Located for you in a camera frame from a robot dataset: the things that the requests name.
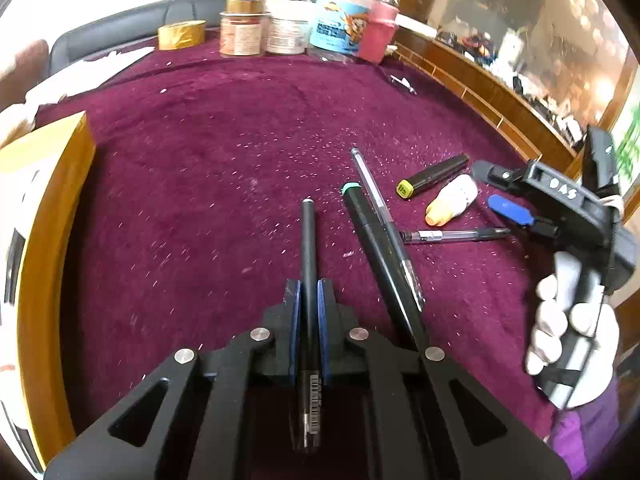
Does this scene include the clutter of tools and cables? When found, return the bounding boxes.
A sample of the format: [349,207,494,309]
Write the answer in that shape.
[435,25,591,141]

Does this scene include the bottle in pink knit sleeve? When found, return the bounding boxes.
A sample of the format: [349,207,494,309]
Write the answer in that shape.
[357,0,402,63]

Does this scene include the white paper sheet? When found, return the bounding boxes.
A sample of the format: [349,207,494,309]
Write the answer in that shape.
[25,45,156,106]

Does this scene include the black leather sofa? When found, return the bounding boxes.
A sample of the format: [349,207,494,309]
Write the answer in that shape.
[50,0,231,68]

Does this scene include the person's right hand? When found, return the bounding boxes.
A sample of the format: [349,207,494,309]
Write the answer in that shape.
[524,272,621,411]

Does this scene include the white flat box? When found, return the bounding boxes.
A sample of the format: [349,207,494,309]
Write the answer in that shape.
[395,14,441,36]

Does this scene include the clear ballpoint pen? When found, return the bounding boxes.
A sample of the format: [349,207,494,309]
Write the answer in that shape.
[350,146,427,311]

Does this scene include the white tissue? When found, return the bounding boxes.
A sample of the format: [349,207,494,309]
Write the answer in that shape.
[0,100,41,146]

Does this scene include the yellow cardboard box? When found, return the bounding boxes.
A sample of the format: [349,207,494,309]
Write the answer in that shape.
[0,110,97,471]

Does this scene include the clear gel pen dark grip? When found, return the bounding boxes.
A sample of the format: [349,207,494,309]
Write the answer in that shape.
[397,226,512,246]

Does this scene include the clear jar reddish contents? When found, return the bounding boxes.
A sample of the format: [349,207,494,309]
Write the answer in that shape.
[219,10,265,57]

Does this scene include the wooden counter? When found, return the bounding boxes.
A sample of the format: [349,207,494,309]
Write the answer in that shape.
[390,0,591,161]

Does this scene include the black marker olive-yellow cap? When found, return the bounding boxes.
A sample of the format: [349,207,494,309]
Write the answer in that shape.
[396,154,470,200]

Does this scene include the purple glitter cloth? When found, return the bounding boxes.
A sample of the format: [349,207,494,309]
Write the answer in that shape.
[30,42,566,480]

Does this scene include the white jar with barcode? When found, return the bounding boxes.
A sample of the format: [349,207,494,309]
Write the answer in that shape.
[265,0,311,56]

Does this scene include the bamboo painting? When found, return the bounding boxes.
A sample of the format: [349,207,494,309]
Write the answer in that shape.
[610,105,640,201]

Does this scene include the clear plastic lid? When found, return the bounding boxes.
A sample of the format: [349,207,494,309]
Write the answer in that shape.
[306,46,361,65]

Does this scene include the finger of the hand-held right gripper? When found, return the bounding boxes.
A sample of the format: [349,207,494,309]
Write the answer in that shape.
[471,159,528,191]
[487,194,558,238]

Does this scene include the gold tape roll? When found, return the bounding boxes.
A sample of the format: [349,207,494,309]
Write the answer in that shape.
[157,20,207,52]

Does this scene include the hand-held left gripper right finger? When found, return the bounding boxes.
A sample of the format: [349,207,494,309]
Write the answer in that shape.
[317,277,571,480]

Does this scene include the blue cartoon print tub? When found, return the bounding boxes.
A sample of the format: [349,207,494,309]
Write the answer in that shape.
[307,0,373,58]

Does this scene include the black marker teal cap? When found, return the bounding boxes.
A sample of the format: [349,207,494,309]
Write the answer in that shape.
[341,182,428,353]

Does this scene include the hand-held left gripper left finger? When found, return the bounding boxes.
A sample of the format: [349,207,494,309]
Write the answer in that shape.
[44,280,303,480]

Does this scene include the white tube orange tip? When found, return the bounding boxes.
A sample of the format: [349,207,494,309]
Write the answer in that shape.
[425,174,478,227]

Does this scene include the thin black pen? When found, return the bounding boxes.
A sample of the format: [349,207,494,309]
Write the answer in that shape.
[290,197,326,453]

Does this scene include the person's right forearm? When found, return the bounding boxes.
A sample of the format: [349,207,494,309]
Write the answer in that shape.
[547,375,631,478]

